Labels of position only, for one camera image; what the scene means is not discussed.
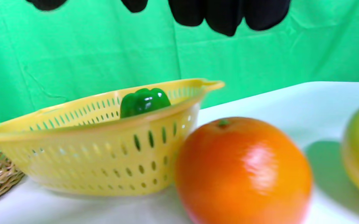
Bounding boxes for person's right hand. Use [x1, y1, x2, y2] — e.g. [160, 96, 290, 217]
[26, 0, 291, 37]

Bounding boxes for green bell pepper object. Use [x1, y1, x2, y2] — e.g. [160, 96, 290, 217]
[120, 88, 171, 119]

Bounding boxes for orange fruit object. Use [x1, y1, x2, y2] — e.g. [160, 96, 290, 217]
[175, 117, 313, 224]

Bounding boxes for yellow plastic basket container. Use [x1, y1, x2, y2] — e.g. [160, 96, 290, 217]
[0, 78, 225, 197]

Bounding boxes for green background cloth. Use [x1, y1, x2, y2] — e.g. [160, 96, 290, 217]
[0, 0, 359, 123]

